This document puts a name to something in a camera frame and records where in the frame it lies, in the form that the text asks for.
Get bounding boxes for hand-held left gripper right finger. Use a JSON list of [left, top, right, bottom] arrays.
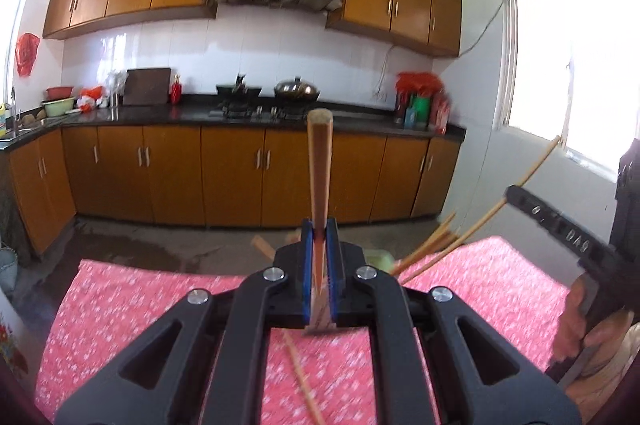
[[325, 217, 583, 425]]

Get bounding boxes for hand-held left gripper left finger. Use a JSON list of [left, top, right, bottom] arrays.
[[55, 219, 316, 425]]

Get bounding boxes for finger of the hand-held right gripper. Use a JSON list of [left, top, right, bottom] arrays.
[[505, 185, 616, 273]]

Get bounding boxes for green perforated utensil holder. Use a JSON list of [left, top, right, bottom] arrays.
[[364, 249, 397, 272]]

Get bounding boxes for wooden chopstick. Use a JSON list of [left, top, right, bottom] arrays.
[[283, 331, 326, 425], [397, 230, 460, 278], [400, 136, 563, 281], [391, 212, 457, 275], [251, 236, 275, 262]]

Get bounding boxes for thick wooden utensil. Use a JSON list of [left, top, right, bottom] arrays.
[[305, 108, 337, 337]]

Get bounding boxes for person's right hand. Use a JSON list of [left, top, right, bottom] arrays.
[[552, 277, 640, 411]]

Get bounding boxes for wooden lower kitchen cabinets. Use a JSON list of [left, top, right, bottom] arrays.
[[9, 125, 461, 251]]

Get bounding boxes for large window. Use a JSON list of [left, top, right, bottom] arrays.
[[500, 0, 640, 183]]

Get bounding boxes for black gas stove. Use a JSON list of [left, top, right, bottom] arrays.
[[217, 102, 308, 122]]

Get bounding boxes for wok with steel lid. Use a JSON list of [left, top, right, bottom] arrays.
[[274, 76, 321, 102]]

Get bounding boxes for green box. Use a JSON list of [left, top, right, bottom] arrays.
[[411, 96, 431, 126]]

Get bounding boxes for black wok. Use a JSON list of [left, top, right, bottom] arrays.
[[216, 75, 262, 103]]

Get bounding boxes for red floral tablecloth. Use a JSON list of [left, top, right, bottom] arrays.
[[35, 235, 581, 425]]

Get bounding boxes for red plastic bag over bottles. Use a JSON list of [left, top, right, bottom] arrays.
[[395, 72, 451, 133]]

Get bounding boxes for black kitchen countertop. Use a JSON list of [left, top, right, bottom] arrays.
[[0, 92, 467, 150]]

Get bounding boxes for dark wooden cutting board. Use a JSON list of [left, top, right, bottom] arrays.
[[122, 68, 172, 106]]

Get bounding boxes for red and white plastic bag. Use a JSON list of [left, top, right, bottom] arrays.
[[76, 86, 108, 110]]

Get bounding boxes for green basin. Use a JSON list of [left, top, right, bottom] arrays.
[[41, 97, 76, 117]]

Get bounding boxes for steel sink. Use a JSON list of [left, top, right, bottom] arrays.
[[0, 127, 32, 144]]

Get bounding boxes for small window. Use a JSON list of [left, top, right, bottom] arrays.
[[0, 0, 38, 116]]

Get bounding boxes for white wall cable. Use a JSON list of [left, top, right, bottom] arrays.
[[377, 0, 503, 93]]

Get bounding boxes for red plastic bag on wall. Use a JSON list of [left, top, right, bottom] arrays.
[[15, 33, 41, 78]]

